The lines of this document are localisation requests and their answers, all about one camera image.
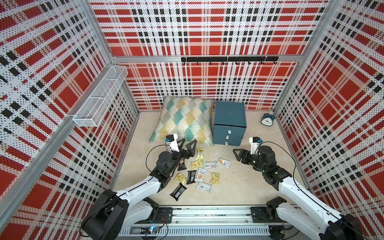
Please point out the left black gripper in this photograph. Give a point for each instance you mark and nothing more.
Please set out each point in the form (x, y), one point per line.
(187, 155)

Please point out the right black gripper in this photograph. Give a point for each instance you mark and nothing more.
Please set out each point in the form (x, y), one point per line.
(241, 155)

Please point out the yellow cookie packet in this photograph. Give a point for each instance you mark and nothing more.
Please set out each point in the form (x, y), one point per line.
(197, 164)
(199, 153)
(215, 178)
(181, 178)

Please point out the black cookie packet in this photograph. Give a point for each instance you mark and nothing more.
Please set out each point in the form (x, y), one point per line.
(178, 191)
(182, 166)
(191, 177)

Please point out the teal three-drawer cabinet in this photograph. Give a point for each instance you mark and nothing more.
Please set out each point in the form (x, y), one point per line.
(229, 123)

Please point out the black cookie packet bottom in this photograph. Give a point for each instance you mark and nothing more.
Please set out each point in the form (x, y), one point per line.
(178, 191)

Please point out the yellow cookie packet top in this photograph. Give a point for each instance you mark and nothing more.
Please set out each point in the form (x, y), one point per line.
(199, 153)

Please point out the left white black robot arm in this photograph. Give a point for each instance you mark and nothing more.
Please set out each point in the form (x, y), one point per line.
(126, 201)

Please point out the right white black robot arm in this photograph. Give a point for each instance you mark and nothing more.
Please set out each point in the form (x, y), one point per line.
(315, 219)

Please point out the white cookie packet right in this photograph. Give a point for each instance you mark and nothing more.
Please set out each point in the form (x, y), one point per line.
(224, 163)

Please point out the white cookie packet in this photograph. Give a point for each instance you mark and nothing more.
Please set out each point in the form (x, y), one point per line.
(200, 175)
(210, 165)
(204, 187)
(224, 163)

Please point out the patterned green yellow pillow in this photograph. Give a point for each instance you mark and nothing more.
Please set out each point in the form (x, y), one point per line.
(189, 118)

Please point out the white cookie packet centre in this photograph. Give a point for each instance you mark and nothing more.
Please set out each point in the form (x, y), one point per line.
(210, 165)

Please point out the white cookie packet middle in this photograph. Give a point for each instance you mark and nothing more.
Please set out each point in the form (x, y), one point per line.
(200, 175)

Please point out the white cookie packet bottom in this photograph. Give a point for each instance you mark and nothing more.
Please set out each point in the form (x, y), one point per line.
(204, 187)

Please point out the teal alarm clock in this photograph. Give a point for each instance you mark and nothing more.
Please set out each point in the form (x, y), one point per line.
(268, 119)

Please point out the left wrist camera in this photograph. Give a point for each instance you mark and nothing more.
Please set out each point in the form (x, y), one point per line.
(171, 142)

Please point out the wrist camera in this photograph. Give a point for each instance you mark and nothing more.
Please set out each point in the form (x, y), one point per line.
(171, 142)
(255, 143)

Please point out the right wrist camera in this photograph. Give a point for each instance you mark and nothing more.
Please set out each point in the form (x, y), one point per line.
(255, 143)

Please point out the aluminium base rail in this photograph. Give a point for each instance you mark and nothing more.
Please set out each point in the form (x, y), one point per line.
(198, 221)

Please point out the white wire mesh basket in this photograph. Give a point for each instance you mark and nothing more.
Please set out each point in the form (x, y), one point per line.
(95, 107)

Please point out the black wall hook rail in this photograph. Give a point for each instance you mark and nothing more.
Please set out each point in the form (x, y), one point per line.
(260, 59)

